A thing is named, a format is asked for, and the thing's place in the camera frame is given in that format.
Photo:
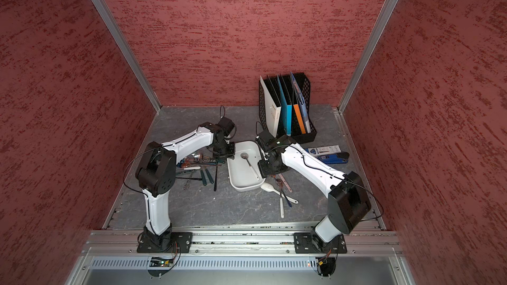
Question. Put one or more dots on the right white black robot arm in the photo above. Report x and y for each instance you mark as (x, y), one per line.
(347, 198)

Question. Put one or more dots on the right aluminium corner post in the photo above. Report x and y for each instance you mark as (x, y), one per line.
(373, 40)

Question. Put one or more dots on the teal folder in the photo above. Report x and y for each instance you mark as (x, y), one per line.
(286, 106)

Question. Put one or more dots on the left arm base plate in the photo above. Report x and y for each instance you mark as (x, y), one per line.
(172, 242)

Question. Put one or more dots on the aluminium corner post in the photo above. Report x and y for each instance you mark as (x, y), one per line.
(373, 40)
(121, 42)

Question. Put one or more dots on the black mesh file holder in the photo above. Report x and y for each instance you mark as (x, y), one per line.
(305, 86)

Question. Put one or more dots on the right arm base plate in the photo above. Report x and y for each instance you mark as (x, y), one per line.
(308, 243)

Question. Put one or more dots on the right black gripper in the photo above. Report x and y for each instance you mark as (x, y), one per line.
(265, 171)

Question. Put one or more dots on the white folder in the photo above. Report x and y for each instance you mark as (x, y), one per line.
(272, 106)

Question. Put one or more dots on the blue folder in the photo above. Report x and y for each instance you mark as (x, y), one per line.
(300, 101)

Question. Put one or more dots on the white rectangular storage box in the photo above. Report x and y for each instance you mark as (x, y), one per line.
(240, 176)

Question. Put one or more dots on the pink handled rainbow spoon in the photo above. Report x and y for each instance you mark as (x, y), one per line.
(285, 183)

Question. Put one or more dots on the left aluminium corner post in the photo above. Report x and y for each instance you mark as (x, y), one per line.
(121, 42)

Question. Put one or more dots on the steel spoon white handle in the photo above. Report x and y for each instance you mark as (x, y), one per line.
(245, 157)

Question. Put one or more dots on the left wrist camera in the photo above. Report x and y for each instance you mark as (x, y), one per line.
(228, 127)

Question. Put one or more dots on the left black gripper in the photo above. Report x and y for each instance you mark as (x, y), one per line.
(230, 154)

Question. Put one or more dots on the blue white flat box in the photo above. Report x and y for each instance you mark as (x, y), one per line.
(324, 150)

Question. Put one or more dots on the orange folder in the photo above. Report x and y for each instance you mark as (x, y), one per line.
(300, 120)

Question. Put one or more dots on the ornate silver spoon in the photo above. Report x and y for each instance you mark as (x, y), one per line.
(187, 185)

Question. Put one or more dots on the dark blue handled spoon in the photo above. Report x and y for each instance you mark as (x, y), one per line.
(281, 185)

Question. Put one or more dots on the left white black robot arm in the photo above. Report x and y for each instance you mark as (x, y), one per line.
(156, 171)

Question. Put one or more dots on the aluminium front rail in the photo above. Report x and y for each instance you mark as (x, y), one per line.
(249, 241)

